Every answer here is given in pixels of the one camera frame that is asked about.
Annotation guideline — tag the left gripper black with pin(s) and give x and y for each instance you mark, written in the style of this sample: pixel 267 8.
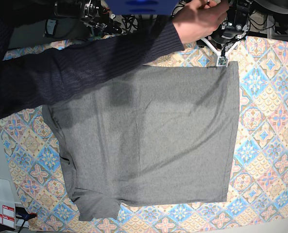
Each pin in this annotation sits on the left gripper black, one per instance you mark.
pixel 229 31

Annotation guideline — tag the grey T-shirt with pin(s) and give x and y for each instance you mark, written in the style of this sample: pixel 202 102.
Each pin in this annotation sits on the grey T-shirt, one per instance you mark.
pixel 156 135

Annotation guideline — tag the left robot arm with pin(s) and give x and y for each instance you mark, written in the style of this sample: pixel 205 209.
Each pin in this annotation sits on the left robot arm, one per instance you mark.
pixel 239 11

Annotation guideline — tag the dark blue sweater forearm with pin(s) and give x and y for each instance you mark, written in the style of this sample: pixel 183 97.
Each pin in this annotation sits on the dark blue sweater forearm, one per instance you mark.
pixel 55 75

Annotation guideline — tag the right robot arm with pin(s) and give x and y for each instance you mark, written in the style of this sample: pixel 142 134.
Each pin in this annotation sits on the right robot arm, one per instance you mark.
pixel 90 12

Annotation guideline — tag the person's bare hand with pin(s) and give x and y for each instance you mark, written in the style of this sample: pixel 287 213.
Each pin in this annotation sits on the person's bare hand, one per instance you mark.
pixel 198 19

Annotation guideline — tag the white paper tag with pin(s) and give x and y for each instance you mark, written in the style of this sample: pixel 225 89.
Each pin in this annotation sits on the white paper tag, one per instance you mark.
pixel 50 27

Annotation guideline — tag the blue orange clamp bottom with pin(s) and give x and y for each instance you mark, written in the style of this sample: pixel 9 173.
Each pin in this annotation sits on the blue orange clamp bottom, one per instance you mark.
pixel 21 213

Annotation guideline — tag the white label sheet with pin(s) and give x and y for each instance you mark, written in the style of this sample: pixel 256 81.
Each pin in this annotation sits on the white label sheet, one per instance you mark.
pixel 7 213

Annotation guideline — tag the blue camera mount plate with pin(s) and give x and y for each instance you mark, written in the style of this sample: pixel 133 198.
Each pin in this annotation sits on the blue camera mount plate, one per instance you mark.
pixel 142 7

